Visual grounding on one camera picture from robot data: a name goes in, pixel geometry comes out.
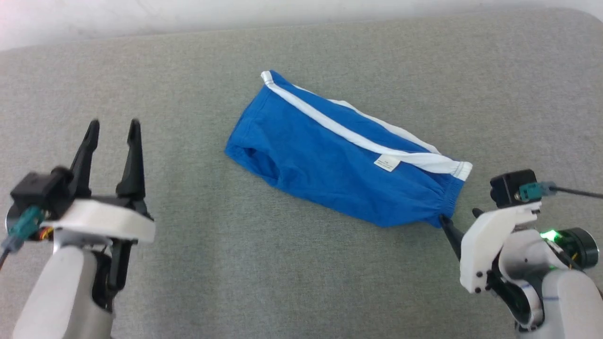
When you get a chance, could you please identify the blue shorts with white stripes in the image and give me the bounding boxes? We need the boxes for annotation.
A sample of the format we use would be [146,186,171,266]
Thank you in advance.
[224,70,473,228]

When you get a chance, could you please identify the black cable with teal plug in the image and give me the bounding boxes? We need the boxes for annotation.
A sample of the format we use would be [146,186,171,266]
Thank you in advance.
[519,181,603,201]
[0,205,46,272]

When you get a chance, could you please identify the grey fabric sofa seat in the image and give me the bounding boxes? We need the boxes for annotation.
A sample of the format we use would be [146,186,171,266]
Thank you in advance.
[0,7,603,339]

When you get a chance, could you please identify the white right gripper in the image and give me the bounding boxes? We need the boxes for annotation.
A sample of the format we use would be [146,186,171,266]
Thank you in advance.
[439,201,543,294]

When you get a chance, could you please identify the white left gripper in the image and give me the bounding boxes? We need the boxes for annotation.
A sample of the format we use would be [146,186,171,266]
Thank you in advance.
[45,118,156,303]

